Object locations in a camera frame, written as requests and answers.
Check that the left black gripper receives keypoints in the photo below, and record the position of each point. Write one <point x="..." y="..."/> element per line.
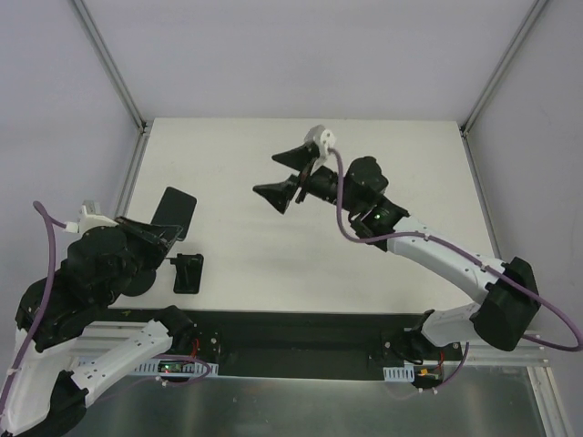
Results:
<point x="148" y="230"/>

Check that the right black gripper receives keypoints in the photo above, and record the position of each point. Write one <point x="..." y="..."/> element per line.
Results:
<point x="303" y="177"/>

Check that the black folding phone stand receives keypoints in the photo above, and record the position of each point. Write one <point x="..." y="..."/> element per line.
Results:
<point x="188" y="274"/>

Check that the black round-base phone stand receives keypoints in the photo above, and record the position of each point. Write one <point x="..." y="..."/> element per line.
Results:
<point x="141" y="283"/>

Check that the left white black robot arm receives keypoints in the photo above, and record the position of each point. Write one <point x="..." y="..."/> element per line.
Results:
<point x="42" y="396"/>

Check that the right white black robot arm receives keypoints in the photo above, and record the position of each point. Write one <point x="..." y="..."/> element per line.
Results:
<point x="503" y="294"/>

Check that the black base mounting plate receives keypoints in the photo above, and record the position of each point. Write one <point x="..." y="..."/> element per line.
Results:
<point x="314" y="346"/>

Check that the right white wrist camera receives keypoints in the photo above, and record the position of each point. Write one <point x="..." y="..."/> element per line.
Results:
<point x="324" y="141"/>

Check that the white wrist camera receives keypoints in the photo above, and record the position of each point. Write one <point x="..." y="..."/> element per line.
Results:
<point x="89" y="217"/>
<point x="324" y="141"/>

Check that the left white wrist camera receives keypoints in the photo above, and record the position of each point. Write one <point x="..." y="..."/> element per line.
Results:
<point x="89" y="217"/>

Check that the left aluminium frame post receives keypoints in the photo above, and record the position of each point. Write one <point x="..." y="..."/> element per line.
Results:
<point x="108" y="63"/>

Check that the aluminium frame post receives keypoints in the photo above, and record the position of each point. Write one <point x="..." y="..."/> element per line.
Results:
<point x="108" y="63"/>
<point x="503" y="65"/>

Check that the front aluminium rail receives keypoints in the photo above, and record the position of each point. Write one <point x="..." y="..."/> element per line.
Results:
<point x="102" y="336"/>

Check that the left white slotted cable duct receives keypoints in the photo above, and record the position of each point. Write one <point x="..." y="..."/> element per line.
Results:
<point x="156" y="367"/>

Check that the white slotted cable duct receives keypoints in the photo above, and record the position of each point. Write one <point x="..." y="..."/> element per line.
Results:
<point x="156" y="367"/>
<point x="399" y="374"/>

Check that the right aluminium frame post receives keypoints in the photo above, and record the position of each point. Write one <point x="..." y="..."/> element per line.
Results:
<point x="503" y="65"/>

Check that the right white slotted cable duct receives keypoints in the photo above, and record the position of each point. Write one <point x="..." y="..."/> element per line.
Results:
<point x="399" y="374"/>

